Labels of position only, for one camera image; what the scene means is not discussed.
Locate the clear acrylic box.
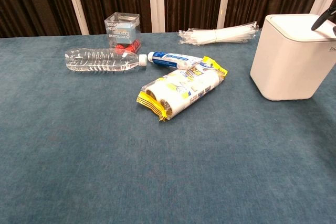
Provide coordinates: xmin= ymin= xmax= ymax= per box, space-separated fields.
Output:
xmin=104 ymin=12 xmax=142 ymax=53

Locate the bundle of wrapped white straws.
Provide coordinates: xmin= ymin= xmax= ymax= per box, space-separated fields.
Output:
xmin=177 ymin=21 xmax=261 ymax=46

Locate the clear plastic water bottle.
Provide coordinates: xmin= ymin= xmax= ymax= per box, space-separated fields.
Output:
xmin=64 ymin=47 xmax=149 ymax=73

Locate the yellow white garbage bag pack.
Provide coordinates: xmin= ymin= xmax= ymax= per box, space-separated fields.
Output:
xmin=135 ymin=56 xmax=229 ymax=123

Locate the white open-lid bin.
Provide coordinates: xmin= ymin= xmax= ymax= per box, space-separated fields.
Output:
xmin=249 ymin=13 xmax=336 ymax=102

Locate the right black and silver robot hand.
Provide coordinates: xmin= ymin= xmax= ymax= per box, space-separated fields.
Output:
xmin=310 ymin=5 xmax=336 ymax=39

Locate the blue table mat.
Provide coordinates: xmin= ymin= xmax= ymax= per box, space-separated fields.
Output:
xmin=0 ymin=30 xmax=336 ymax=224

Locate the blue and white toothpaste tube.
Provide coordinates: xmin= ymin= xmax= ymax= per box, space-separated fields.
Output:
xmin=147 ymin=51 xmax=205 ymax=71

